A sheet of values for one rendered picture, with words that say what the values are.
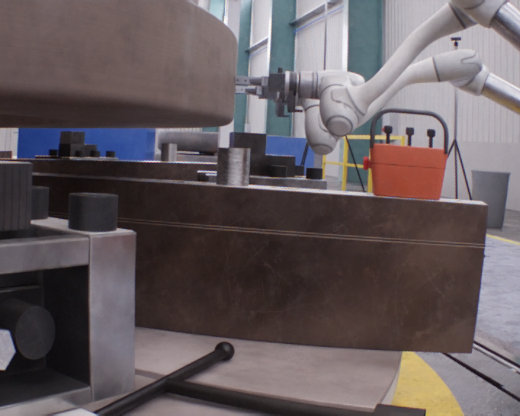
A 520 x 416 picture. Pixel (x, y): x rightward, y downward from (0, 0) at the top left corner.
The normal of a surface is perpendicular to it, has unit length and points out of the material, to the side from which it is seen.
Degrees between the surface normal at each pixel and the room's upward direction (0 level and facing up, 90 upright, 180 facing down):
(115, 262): 90
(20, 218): 90
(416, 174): 97
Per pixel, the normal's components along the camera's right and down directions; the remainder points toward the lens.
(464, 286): -0.21, 0.07
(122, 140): 0.18, 0.08
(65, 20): 0.89, 0.08
